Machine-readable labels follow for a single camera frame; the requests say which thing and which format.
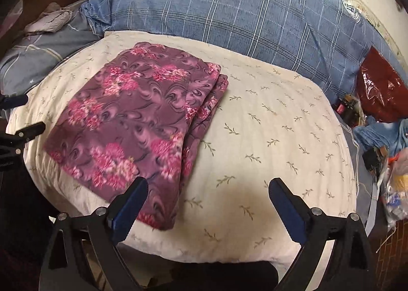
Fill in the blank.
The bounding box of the red plastic bag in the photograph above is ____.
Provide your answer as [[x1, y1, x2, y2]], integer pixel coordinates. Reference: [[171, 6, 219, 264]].
[[356, 46, 408, 122]]

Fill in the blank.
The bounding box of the purple floral garment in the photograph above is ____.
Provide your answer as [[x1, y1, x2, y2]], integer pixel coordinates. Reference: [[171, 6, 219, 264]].
[[43, 42, 229, 232]]

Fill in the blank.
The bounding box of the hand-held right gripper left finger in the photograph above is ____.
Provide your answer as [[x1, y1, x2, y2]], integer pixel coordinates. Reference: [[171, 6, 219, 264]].
[[39, 177, 149, 291]]

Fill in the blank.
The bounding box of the clear plastic bag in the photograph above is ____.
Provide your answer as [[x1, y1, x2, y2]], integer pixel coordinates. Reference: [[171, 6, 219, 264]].
[[381, 151, 408, 232]]

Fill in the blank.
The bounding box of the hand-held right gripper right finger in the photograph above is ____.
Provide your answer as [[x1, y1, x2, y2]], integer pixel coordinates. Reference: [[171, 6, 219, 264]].
[[268, 178, 378, 291]]

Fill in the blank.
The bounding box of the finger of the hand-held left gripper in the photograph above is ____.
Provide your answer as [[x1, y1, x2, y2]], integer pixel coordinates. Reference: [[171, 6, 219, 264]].
[[0, 95, 28, 110], [0, 121, 47, 156]]

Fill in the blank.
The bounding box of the cream leaf-print pillow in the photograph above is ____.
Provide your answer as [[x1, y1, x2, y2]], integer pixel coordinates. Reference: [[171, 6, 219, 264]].
[[6, 30, 358, 264]]

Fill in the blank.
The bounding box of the white strap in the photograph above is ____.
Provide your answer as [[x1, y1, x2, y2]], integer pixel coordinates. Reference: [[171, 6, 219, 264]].
[[364, 175, 384, 238]]

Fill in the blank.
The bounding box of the blue plaid pillow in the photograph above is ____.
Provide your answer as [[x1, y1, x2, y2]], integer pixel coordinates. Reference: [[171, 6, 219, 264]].
[[80, 0, 402, 107]]

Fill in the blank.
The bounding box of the lilac patterned cloth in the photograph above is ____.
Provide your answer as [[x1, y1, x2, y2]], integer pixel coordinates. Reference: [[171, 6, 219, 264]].
[[24, 2, 72, 37]]

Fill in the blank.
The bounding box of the blue denim cloth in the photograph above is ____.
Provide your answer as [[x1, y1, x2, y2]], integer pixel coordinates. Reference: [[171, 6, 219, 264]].
[[352, 121, 408, 158]]

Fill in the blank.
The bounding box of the grey-blue striped bedsheet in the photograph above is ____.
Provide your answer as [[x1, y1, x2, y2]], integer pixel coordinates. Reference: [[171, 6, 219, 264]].
[[0, 10, 106, 95]]

